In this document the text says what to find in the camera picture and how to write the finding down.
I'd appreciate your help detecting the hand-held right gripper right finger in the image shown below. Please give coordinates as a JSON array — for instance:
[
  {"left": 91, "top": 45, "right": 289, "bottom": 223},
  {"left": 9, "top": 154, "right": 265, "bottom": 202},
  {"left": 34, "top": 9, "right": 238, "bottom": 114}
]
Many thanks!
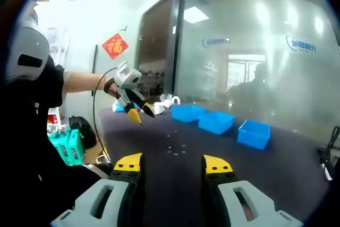
[{"left": 201, "top": 154, "right": 303, "bottom": 227}]

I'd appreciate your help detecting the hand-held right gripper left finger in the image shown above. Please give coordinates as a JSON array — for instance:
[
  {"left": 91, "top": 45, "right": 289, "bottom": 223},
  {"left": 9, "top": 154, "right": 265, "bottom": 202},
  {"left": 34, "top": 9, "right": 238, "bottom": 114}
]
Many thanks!
[{"left": 50, "top": 152, "right": 146, "bottom": 227}]

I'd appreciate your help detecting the blue plastic bin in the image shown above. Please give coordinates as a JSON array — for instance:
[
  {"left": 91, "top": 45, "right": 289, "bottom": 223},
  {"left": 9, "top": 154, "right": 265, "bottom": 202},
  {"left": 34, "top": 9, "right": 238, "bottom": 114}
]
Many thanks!
[
  {"left": 236, "top": 119, "right": 271, "bottom": 151},
  {"left": 171, "top": 104, "right": 208, "bottom": 124},
  {"left": 198, "top": 111, "right": 236, "bottom": 136}
]

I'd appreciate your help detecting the screws nuts washers group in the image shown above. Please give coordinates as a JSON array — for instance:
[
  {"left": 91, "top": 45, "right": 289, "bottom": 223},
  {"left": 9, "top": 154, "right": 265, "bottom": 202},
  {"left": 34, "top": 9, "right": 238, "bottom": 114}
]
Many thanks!
[{"left": 166, "top": 130, "right": 187, "bottom": 157}]

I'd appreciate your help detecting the person's left hand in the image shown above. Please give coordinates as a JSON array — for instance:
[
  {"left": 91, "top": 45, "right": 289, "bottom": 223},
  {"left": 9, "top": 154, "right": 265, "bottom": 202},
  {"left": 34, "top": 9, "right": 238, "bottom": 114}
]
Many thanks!
[{"left": 104, "top": 78, "right": 124, "bottom": 100}]

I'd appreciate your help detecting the blue tissue pack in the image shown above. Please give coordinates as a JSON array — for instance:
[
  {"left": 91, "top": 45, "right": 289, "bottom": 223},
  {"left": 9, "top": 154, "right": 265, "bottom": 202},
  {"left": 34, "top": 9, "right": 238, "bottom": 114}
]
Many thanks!
[{"left": 112, "top": 102, "right": 127, "bottom": 114}]

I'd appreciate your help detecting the stack of teal boxes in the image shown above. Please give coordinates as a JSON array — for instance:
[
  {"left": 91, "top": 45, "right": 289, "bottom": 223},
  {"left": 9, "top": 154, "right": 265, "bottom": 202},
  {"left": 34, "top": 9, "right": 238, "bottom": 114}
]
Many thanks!
[{"left": 48, "top": 128, "right": 86, "bottom": 167}]

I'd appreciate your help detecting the person's black shirt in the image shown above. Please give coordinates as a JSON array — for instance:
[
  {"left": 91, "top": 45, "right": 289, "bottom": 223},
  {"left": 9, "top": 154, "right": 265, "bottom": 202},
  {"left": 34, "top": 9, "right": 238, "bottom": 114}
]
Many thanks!
[{"left": 0, "top": 56, "right": 113, "bottom": 227}]

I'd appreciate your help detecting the blue glass logo sticker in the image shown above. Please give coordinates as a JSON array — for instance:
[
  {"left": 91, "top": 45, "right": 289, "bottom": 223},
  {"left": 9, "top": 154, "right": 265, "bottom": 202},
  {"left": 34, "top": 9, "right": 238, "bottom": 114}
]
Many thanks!
[
  {"left": 285, "top": 35, "right": 318, "bottom": 53},
  {"left": 201, "top": 36, "right": 232, "bottom": 50}
]

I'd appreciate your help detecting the grey white worn device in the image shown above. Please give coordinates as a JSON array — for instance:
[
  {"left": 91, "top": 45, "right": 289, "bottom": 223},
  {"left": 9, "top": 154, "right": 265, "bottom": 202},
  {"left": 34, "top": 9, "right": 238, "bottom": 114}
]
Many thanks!
[{"left": 5, "top": 6, "right": 52, "bottom": 83}]

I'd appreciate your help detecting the red diamond wall decoration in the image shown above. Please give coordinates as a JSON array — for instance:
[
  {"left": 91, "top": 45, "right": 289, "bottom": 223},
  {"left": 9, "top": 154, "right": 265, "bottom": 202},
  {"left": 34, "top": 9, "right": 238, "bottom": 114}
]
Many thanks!
[{"left": 101, "top": 32, "right": 130, "bottom": 61}]

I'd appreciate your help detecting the black door handle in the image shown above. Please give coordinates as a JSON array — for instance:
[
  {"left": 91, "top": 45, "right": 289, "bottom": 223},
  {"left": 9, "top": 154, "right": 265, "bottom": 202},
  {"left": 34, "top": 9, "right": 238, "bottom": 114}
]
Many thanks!
[{"left": 91, "top": 44, "right": 99, "bottom": 96}]

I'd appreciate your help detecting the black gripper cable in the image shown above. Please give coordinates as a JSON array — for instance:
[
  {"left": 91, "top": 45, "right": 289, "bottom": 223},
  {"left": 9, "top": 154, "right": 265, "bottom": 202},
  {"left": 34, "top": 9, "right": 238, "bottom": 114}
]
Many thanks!
[{"left": 92, "top": 67, "right": 119, "bottom": 163}]

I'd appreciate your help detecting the black cable bundle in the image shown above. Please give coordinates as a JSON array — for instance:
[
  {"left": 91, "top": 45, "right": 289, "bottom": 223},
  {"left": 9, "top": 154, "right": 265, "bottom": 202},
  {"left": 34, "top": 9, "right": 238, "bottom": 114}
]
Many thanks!
[{"left": 317, "top": 125, "right": 340, "bottom": 183}]

